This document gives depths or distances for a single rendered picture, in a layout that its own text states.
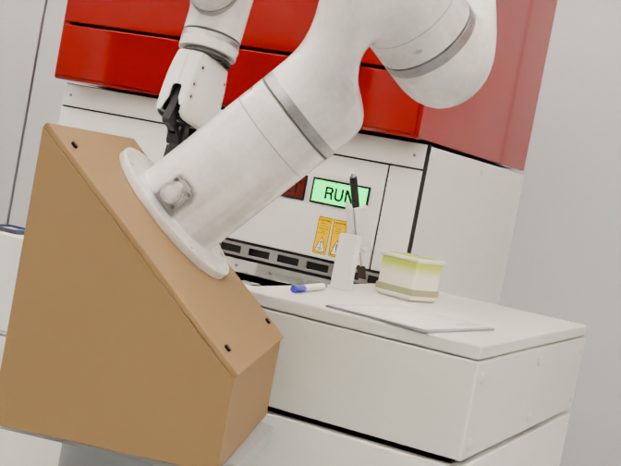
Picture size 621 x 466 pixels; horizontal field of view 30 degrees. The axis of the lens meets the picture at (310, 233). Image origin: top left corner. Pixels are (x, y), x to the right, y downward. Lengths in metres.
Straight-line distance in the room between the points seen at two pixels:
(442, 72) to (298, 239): 0.92
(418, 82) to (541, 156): 2.25
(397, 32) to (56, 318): 0.48
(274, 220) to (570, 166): 1.52
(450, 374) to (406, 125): 0.74
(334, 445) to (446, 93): 0.47
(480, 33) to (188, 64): 0.46
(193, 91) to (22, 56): 2.92
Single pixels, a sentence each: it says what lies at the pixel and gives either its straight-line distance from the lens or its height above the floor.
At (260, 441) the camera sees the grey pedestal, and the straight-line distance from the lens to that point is 1.35.
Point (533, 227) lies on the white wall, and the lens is 3.57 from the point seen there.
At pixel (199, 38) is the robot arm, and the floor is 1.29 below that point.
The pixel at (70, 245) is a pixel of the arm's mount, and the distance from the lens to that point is 1.19.
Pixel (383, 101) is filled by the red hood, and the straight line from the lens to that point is 2.09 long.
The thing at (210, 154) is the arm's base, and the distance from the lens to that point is 1.31.
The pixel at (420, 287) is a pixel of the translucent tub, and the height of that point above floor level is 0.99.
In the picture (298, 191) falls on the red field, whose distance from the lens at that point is 2.19.
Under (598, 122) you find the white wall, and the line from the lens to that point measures 3.55.
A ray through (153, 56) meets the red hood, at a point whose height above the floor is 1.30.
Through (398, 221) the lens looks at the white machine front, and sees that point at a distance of 2.11.
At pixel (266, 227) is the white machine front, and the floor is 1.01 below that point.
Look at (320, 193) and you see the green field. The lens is 2.17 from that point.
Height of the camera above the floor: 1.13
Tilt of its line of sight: 3 degrees down
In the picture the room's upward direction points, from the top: 11 degrees clockwise
